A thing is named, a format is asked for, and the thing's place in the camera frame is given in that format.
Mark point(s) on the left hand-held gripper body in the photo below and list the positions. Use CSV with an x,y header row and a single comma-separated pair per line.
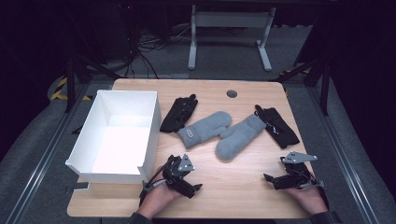
x,y
178,169

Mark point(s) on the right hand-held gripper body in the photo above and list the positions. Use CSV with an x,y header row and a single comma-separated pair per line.
x,y
297,169

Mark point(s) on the black fingerless glove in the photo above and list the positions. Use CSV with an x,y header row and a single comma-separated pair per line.
x,y
279,128
179,114

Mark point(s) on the grey mitten with label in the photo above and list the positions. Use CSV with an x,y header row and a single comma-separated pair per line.
x,y
204,129

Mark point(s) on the plain grey mitten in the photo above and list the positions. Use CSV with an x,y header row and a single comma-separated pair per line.
x,y
236,138

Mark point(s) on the white open box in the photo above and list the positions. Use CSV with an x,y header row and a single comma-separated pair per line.
x,y
120,146

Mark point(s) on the black metal stand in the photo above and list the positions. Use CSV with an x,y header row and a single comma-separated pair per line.
x,y
71,84
323,84

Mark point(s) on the grey table grommet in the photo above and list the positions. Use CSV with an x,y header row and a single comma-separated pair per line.
x,y
232,93

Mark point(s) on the metal floor rail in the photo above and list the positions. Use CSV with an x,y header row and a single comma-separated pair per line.
x,y
46,155
345,161

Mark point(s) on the black table bracket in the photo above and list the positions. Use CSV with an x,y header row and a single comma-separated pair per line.
x,y
77,187

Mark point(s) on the white metal stand frame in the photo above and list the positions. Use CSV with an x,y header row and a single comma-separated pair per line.
x,y
232,19

